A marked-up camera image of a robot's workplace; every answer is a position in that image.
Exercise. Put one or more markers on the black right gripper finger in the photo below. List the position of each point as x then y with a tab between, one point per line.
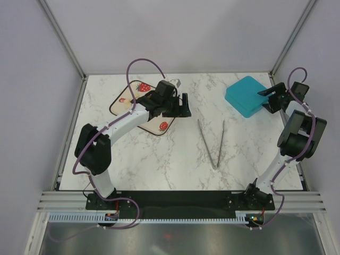
270	108
276	89

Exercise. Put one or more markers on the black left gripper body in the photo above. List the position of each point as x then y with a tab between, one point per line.
166	104

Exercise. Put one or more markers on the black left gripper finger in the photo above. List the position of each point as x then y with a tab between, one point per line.
174	112
185	110

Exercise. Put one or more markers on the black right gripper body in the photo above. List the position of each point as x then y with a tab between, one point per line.
275	100

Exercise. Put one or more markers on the teal box lid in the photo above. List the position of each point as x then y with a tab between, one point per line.
243	96

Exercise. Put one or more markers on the metal serving tongs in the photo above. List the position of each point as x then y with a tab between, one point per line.
214	164

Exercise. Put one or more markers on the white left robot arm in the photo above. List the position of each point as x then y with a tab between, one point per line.
93	149

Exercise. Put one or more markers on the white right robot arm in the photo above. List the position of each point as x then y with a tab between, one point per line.
298	141

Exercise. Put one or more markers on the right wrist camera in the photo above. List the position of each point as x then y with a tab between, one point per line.
299	90

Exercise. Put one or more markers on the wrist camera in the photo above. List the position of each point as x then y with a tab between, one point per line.
299	90
176	82

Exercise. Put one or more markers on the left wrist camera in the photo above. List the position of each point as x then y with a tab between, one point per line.
176	82

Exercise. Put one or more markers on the aluminium frame rail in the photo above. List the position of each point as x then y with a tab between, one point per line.
179	222

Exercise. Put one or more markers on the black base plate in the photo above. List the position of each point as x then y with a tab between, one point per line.
169	205

